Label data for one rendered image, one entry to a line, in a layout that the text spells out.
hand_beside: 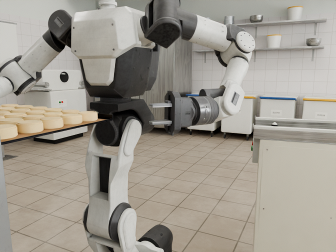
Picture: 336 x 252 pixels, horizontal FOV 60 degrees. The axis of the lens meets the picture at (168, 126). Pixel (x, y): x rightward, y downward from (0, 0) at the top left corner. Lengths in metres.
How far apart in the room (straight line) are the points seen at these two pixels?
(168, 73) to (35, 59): 4.06
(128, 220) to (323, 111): 4.16
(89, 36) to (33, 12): 5.05
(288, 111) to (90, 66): 4.17
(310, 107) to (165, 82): 2.39
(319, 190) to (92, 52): 1.19
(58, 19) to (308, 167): 1.26
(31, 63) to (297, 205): 1.36
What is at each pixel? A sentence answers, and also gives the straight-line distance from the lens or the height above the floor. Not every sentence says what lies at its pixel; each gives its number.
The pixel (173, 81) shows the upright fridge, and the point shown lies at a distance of 5.15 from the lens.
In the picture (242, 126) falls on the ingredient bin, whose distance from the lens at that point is 5.10.
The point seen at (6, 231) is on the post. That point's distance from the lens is 0.57.
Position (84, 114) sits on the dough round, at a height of 1.06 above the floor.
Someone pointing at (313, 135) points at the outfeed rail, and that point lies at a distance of 1.52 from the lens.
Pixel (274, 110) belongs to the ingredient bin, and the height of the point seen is 0.56.
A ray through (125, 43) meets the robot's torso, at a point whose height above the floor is 1.25.
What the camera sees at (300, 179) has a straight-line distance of 1.56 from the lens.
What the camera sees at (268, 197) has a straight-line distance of 1.59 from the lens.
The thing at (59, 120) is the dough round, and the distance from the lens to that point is 0.68.
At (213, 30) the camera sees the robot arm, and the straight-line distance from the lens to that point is 1.04.
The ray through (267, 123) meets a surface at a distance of 1.78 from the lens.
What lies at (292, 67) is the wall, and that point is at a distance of 5.59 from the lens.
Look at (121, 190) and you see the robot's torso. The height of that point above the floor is 0.72.
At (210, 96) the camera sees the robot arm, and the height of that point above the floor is 1.09.
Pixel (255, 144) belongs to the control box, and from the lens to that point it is 1.55.
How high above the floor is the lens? 1.16
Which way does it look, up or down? 11 degrees down
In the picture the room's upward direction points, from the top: straight up
